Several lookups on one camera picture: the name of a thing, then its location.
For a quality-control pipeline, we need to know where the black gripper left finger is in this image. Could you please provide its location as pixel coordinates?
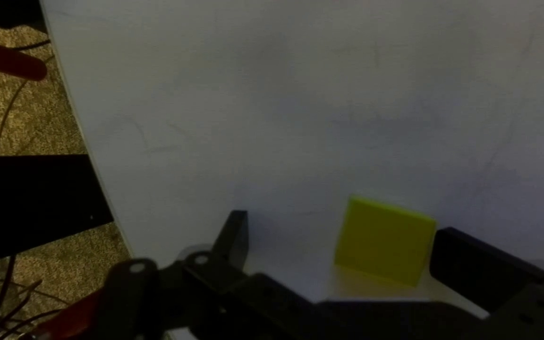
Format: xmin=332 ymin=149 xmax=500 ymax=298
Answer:
xmin=90 ymin=207 xmax=324 ymax=340

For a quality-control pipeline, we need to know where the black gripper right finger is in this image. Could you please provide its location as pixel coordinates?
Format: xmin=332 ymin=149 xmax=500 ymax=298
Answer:
xmin=428 ymin=224 xmax=544 ymax=340

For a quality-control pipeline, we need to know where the small yellow square block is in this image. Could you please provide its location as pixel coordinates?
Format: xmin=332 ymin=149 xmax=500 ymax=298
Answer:
xmin=332 ymin=194 xmax=439 ymax=286

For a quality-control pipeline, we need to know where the black equipment cart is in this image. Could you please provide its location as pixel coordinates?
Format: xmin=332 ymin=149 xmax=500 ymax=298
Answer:
xmin=0 ymin=0 xmax=114 ymax=340

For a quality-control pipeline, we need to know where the red handled tool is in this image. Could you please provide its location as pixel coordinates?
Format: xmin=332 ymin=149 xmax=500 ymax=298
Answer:
xmin=31 ymin=288 xmax=105 ymax=340
xmin=0 ymin=33 xmax=48 ymax=82

